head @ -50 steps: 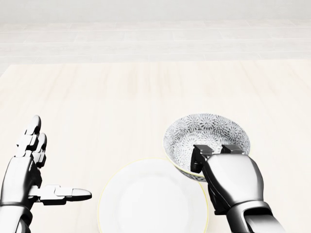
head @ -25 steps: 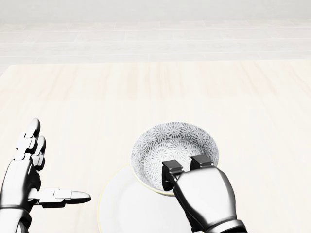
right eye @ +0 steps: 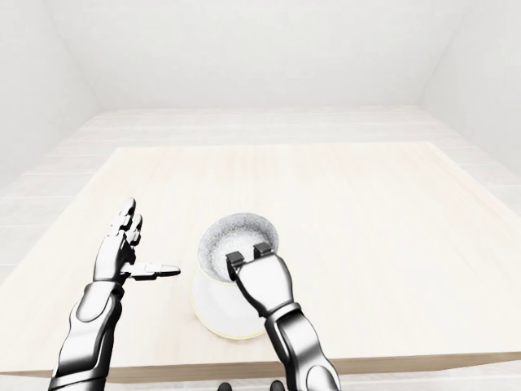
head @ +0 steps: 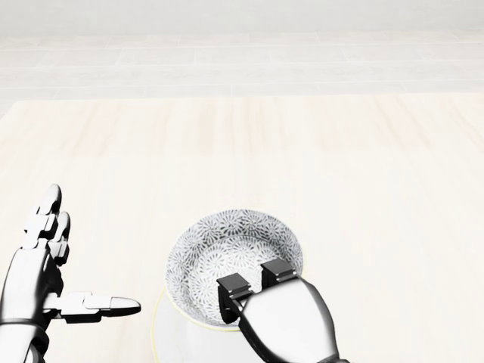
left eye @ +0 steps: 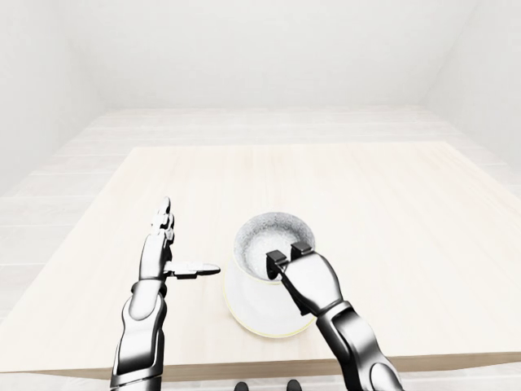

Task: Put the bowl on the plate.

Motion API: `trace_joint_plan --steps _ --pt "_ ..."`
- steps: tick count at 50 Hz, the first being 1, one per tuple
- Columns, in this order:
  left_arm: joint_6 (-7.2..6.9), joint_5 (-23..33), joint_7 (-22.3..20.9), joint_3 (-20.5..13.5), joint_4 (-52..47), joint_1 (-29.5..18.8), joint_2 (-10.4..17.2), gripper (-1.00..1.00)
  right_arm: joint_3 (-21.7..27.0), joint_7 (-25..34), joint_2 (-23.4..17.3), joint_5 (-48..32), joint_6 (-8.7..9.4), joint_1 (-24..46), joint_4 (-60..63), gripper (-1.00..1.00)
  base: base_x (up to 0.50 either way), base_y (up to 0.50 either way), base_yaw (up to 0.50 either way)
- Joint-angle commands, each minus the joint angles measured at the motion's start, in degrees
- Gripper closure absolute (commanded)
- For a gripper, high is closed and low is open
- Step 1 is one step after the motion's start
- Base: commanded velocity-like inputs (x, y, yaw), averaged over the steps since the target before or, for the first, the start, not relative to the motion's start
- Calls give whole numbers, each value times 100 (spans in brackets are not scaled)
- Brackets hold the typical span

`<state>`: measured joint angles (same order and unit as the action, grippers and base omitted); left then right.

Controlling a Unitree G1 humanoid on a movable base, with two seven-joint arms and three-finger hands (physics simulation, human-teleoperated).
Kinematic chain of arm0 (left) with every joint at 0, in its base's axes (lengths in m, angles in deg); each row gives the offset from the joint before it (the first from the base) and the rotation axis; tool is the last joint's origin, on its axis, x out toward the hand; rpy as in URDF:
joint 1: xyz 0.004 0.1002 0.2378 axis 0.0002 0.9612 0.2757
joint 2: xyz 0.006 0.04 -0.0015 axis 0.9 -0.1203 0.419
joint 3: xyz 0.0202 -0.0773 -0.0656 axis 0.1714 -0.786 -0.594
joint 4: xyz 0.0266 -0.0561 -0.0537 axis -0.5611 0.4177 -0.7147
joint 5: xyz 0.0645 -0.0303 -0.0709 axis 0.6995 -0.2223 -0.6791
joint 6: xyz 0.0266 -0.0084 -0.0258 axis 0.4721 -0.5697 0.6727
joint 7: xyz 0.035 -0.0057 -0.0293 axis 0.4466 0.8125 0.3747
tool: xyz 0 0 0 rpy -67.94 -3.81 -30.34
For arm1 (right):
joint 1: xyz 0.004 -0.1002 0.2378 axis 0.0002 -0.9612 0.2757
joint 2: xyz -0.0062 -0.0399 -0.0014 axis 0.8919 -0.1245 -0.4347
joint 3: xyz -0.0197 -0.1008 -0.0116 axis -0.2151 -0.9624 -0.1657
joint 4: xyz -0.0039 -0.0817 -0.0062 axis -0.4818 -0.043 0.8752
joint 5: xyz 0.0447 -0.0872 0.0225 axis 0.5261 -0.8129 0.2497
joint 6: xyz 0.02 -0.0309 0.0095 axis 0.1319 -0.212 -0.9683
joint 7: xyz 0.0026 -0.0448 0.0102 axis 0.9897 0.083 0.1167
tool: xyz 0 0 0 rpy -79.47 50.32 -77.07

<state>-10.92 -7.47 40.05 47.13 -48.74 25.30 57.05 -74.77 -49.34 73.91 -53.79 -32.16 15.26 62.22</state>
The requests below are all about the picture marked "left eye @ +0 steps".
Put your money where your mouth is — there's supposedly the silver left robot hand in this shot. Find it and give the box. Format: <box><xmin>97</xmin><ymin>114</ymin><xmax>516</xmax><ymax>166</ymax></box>
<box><xmin>138</xmin><ymin>196</ymin><xmax>222</xmax><ymax>285</ymax></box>

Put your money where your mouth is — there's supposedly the pale speckled bowl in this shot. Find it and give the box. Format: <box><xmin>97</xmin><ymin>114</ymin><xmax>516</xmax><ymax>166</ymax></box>
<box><xmin>233</xmin><ymin>211</ymin><xmax>317</xmax><ymax>286</ymax></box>

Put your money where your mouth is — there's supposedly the white plate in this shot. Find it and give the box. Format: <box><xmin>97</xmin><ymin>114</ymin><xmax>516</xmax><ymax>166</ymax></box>
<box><xmin>222</xmin><ymin>256</ymin><xmax>317</xmax><ymax>339</ymax></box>

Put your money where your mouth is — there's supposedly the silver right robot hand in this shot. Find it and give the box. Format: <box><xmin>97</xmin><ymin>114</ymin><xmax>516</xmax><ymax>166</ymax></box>
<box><xmin>265</xmin><ymin>241</ymin><xmax>344</xmax><ymax>319</ymax></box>

